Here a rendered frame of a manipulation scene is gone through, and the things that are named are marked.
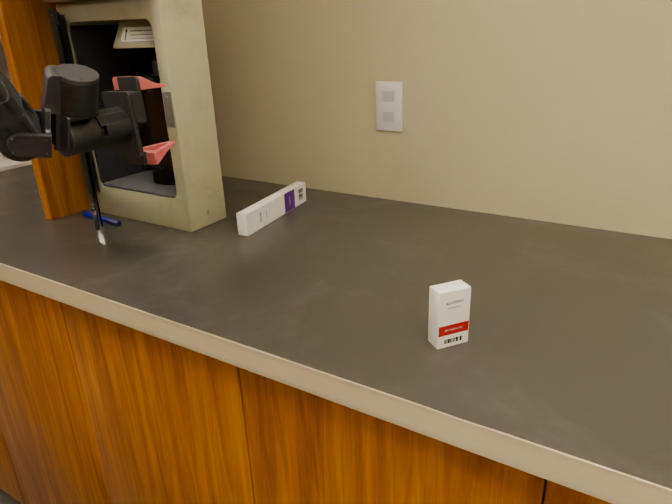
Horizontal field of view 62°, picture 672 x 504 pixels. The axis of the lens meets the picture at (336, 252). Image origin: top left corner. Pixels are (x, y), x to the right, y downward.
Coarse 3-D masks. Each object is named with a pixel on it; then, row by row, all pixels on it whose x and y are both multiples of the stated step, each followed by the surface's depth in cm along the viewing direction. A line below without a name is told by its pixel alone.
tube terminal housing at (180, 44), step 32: (96, 0) 112; (128, 0) 107; (160, 0) 103; (192, 0) 110; (160, 32) 105; (192, 32) 111; (160, 64) 108; (192, 64) 112; (192, 96) 114; (192, 128) 115; (192, 160) 117; (96, 192) 134; (128, 192) 128; (192, 192) 119; (160, 224) 125; (192, 224) 120
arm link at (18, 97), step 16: (0, 80) 72; (0, 96) 72; (16, 96) 76; (0, 112) 73; (16, 112) 74; (32, 112) 80; (0, 128) 75; (16, 128) 76; (32, 128) 76; (0, 144) 76; (16, 160) 78
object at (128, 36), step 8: (120, 24) 115; (128, 24) 114; (136, 24) 113; (144, 24) 113; (120, 32) 115; (128, 32) 113; (136, 32) 113; (144, 32) 113; (152, 32) 113; (120, 40) 114; (128, 40) 113; (136, 40) 113; (144, 40) 113; (152, 40) 113; (120, 48) 115
